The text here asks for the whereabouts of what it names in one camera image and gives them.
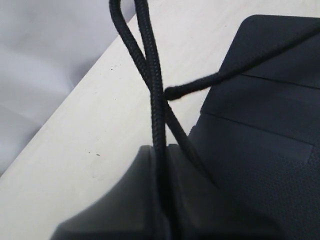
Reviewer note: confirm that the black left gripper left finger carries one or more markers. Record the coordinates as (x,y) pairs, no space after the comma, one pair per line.
(131,210)

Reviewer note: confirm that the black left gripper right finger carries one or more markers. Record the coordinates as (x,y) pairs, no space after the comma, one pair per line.
(203,211)

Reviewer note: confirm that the black plastic carrying case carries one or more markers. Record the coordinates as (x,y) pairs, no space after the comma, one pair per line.
(258,135)

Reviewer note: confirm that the white backdrop curtain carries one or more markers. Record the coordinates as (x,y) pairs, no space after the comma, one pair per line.
(46,48)

